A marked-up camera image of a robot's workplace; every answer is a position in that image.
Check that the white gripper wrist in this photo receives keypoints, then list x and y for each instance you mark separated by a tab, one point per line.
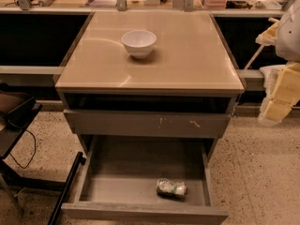
289	37

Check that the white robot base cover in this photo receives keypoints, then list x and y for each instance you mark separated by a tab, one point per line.
266	71

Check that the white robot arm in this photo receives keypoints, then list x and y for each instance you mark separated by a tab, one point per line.
287	43

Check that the closed grey top drawer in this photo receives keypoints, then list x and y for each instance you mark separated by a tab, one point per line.
148	124

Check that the grey drawer cabinet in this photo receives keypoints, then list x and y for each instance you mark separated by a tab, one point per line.
188	71

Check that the open grey middle drawer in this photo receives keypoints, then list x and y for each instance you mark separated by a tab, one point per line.
119	182

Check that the white ceramic bowl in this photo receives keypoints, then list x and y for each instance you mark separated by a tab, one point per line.
139	43

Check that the metal railing frame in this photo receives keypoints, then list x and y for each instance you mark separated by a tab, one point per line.
150	0

